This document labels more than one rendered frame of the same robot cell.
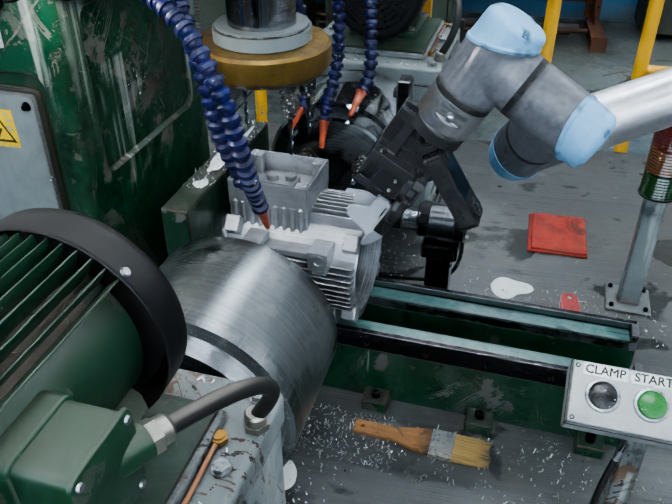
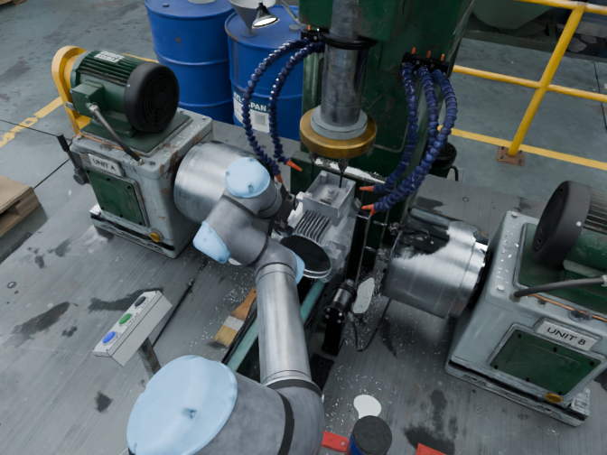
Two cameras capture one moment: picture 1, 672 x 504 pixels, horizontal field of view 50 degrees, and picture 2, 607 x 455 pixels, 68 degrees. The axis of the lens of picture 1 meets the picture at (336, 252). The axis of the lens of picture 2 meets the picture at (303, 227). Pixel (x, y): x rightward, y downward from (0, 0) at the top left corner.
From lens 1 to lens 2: 1.29 m
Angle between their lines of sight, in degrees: 70
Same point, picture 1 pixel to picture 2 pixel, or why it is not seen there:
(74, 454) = (79, 89)
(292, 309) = (213, 187)
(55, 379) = (106, 86)
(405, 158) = not seen: hidden behind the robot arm
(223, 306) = (206, 159)
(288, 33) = (316, 122)
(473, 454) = (222, 335)
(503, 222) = (464, 440)
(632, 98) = (266, 300)
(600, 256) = not seen: outside the picture
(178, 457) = (131, 143)
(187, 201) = (300, 157)
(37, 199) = not seen: hidden behind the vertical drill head
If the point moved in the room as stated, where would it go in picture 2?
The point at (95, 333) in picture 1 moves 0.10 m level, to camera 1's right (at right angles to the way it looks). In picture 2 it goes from (120, 90) to (102, 111)
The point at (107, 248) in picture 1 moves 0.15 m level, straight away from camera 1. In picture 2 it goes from (134, 78) to (195, 75)
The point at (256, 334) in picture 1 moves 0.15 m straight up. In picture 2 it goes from (195, 172) to (187, 125)
